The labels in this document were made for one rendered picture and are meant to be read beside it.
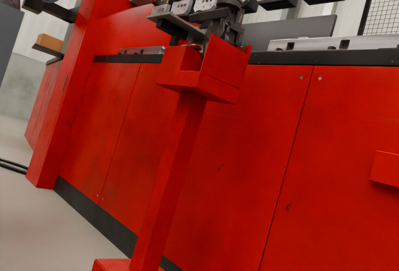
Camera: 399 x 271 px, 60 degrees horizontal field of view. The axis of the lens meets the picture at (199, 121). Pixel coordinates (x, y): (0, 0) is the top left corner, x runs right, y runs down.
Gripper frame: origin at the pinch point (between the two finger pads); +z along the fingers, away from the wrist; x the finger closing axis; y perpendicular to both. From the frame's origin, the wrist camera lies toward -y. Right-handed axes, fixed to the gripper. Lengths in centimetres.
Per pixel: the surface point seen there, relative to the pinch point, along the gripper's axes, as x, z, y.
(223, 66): -4.9, -0.9, 0.9
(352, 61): -29.5, -8.8, 22.9
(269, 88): -4.8, 0.3, 22.0
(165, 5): 91, -44, 35
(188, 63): 4.5, -0.4, -4.1
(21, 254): 45, 71, -25
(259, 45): 66, -38, 90
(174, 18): 46, -25, 14
